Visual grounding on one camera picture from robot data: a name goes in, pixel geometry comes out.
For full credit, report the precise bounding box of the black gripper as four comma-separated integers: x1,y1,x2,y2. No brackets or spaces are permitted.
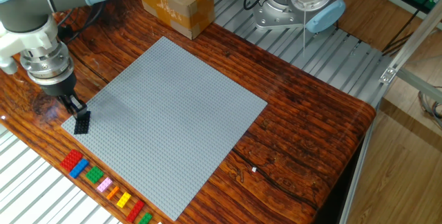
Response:
40,73,88,120

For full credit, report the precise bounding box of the black Lego plate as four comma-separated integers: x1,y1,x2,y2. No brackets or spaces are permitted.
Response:
73,111,92,136

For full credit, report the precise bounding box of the wide red Lego plate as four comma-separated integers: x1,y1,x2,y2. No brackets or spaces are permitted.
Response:
59,149,84,173

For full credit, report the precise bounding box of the blue Lego plate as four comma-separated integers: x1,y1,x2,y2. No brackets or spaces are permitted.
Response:
68,158,90,179

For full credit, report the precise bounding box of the green square Lego plate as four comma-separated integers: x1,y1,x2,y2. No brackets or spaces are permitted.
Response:
84,165,105,185

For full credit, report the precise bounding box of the pink Lego brick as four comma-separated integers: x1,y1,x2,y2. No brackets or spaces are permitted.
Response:
96,176,114,194

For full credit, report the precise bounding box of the thin orange Lego brick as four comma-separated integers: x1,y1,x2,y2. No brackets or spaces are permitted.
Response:
106,185,120,201

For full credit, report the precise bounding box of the grey Lego baseplate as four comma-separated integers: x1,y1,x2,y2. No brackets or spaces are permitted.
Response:
61,36,269,221

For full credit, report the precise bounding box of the yellow Lego brick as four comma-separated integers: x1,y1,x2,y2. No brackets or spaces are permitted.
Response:
115,192,133,209

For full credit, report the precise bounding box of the long red Lego plate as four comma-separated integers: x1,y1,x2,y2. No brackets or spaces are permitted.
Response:
125,200,146,223

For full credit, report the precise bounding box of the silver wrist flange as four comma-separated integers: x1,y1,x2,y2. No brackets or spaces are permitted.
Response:
19,40,75,86

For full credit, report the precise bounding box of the taped cardboard box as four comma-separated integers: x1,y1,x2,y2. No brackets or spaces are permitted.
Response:
135,0,215,41

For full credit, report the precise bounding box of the black gripper cable bundle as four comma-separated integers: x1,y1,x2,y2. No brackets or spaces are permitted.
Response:
57,1,106,44

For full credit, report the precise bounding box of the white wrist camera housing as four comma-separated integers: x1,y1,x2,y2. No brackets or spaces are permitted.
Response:
0,15,59,75

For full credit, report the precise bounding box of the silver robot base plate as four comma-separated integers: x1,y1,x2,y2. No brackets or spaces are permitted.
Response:
253,0,311,30

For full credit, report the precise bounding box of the silver corner bracket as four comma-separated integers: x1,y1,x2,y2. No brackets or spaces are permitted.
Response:
378,66,398,86

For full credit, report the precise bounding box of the black floor cable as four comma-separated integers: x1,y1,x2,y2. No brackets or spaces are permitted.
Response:
381,8,431,56

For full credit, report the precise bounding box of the slanted metal frame beam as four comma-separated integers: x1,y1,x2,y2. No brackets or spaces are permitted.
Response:
378,0,442,86

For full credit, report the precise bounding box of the grey aluminium frame beam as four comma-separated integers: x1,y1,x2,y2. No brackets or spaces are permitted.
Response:
396,68,442,104

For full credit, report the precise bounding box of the grey cable coil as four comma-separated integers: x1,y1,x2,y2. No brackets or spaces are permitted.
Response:
417,85,442,130

